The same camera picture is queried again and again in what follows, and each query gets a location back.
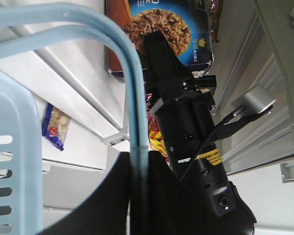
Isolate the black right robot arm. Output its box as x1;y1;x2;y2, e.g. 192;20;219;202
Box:
144;31;238;216

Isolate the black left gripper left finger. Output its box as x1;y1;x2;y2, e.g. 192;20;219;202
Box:
40;152;131;235

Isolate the light blue plastic basket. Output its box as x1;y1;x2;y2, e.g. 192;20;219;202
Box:
0;0;151;235

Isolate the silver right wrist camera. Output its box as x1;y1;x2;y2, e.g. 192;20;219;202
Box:
230;85;275;117

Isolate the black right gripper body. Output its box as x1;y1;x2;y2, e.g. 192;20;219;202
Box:
148;75;217;157

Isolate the blue round biscuit bag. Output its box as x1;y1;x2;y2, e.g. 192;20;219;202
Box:
42;103;71;151

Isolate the white store shelving unit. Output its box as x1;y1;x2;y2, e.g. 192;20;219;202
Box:
0;0;294;235

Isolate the black right camera cable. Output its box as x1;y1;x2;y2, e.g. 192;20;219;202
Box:
178;111;275;183

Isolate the blue chocolate cookie box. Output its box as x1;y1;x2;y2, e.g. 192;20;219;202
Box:
105;0;223;75

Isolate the red yellow snack packet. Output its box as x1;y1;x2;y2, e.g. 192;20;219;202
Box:
146;94;167;158

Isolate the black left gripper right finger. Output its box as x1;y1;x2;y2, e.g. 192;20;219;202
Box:
148;151;242;235

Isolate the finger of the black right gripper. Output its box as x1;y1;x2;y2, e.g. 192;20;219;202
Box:
144;31;194;103

